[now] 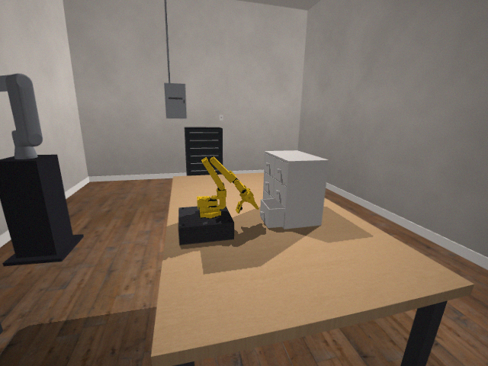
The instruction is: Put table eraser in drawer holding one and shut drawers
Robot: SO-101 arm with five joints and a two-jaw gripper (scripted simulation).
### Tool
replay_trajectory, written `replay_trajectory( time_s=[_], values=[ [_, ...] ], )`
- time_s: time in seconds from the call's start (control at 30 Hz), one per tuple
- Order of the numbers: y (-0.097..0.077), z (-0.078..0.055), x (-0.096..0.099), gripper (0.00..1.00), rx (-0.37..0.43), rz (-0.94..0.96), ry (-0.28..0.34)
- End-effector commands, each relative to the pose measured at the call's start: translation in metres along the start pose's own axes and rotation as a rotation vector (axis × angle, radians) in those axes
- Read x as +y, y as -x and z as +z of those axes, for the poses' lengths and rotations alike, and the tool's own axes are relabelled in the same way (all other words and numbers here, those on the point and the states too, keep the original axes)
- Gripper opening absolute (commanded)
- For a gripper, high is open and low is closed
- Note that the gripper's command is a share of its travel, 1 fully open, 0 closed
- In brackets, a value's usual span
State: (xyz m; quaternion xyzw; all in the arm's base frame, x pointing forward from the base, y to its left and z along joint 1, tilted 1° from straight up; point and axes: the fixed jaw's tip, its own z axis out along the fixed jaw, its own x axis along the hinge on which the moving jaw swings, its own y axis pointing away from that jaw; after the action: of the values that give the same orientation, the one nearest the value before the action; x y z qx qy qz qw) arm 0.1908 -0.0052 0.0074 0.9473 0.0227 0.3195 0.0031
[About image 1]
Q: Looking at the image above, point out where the white chest of drawers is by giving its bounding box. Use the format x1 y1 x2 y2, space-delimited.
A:
265 150 329 230

